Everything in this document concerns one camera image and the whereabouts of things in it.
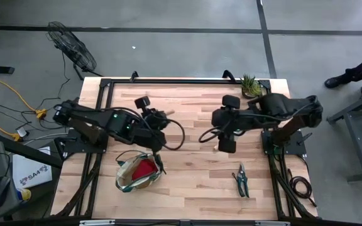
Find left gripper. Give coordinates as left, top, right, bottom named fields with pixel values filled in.
left=134, top=95, right=170, bottom=130

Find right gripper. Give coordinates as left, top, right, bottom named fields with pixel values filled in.
left=211, top=94, right=243, bottom=154

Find green-handled pruning shears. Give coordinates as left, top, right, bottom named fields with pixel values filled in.
left=231, top=162, right=251, bottom=198

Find red fabric gardening glove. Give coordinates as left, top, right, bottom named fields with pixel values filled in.
left=131, top=158, right=159, bottom=181

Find cream green-trimmed gardening bag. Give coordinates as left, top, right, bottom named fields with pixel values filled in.
left=114, top=149, right=167, bottom=193

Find potted succulent plant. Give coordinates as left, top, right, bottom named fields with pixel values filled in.
left=239, top=73, right=264, bottom=100

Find black floor fan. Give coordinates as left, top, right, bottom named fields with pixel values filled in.
left=45, top=21, right=104, bottom=81

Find grey power adapter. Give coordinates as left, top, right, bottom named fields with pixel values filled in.
left=15, top=126, right=30, bottom=139

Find white printed paper sheet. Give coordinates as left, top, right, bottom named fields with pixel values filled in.
left=12, top=146, right=53, bottom=190

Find person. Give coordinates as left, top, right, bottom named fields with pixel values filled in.
left=324, top=49, right=362, bottom=97

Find small yellow blue object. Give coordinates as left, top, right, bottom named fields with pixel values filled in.
left=16, top=187, right=32, bottom=202

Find black aluminium table frame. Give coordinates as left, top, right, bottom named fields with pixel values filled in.
left=50, top=70, right=319, bottom=220

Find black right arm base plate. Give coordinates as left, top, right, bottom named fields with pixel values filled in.
left=260, top=129, right=308, bottom=157

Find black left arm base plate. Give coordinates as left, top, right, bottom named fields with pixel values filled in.
left=56, top=129, right=109, bottom=161

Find yellow extension cable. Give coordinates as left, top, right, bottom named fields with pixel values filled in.
left=0, top=60, right=48, bottom=143

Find coiled black cable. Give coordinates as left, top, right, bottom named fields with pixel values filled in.
left=288, top=168, right=317, bottom=208

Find grey metal frame table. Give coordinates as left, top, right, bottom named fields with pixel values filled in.
left=326, top=86, right=362, bottom=183

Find silver edge bracket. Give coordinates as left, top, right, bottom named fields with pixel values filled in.
left=79, top=219, right=116, bottom=226
left=255, top=220, right=291, bottom=226

